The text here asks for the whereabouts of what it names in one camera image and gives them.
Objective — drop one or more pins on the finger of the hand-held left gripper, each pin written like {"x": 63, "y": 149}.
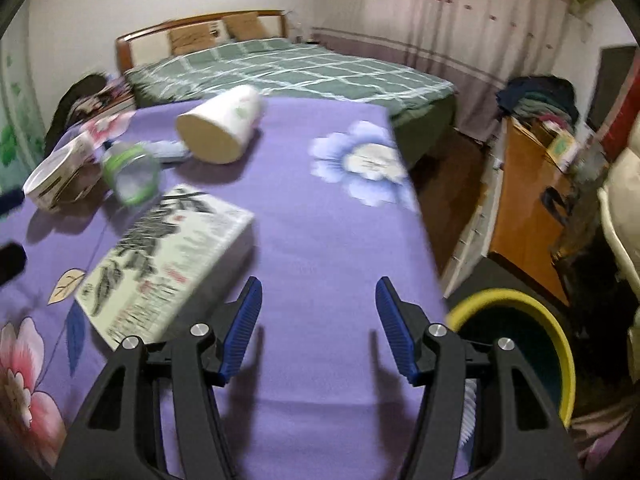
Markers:
{"x": 10, "y": 201}
{"x": 11, "y": 262}

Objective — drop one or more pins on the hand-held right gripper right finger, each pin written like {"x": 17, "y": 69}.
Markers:
{"x": 395, "y": 330}

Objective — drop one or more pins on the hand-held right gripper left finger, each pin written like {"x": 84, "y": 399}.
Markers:
{"x": 242, "y": 325}

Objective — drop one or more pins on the white paper bowl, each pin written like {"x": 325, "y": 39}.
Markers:
{"x": 55, "y": 175}

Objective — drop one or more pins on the white box with leaf print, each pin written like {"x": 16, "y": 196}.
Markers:
{"x": 160, "y": 260}

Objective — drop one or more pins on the white foam net sleeve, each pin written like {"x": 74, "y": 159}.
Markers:
{"x": 467, "y": 410}

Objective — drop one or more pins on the clear plastic cup green rim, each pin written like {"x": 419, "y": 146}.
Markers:
{"x": 132, "y": 180}

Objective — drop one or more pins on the yellow rimmed trash bin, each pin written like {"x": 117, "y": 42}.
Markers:
{"x": 525, "y": 335}

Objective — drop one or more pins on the light blue packet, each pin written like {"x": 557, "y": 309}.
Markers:
{"x": 167, "y": 150}

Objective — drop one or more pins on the white paper cup green print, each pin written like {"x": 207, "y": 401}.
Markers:
{"x": 230, "y": 120}

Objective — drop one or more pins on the glass wardrobe sliding door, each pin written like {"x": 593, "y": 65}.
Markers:
{"x": 17, "y": 125}

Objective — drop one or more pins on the purple floral tablecloth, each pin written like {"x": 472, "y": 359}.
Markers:
{"x": 310, "y": 240}

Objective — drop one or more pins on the dark jacket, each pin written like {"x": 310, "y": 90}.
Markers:
{"x": 70, "y": 110}

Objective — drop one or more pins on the heap of pink white clothes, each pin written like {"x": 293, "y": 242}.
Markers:
{"x": 110, "y": 97}

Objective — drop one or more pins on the wooden desk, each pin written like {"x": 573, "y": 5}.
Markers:
{"x": 520, "y": 220}

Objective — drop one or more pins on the wooden bed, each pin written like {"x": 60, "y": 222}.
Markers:
{"x": 145, "y": 45}

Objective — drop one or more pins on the brown pillow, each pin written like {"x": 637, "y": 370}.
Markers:
{"x": 192, "y": 39}
{"x": 244, "y": 25}

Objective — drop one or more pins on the green picture card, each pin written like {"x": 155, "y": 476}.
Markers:
{"x": 561, "y": 150}

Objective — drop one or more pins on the cream puffer jacket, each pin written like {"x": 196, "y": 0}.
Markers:
{"x": 622, "y": 220}

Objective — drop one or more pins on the green plaid duvet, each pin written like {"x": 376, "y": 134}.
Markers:
{"x": 300, "y": 70}

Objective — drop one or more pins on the pile of folded clothes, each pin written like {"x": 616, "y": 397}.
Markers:
{"x": 540, "y": 100}

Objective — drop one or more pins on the red garment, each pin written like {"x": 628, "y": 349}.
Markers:
{"x": 625, "y": 120}

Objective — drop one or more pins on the pink and cream curtain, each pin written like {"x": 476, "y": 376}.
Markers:
{"x": 450, "y": 20}

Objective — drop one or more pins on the black television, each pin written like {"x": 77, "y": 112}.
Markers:
{"x": 612, "y": 85}

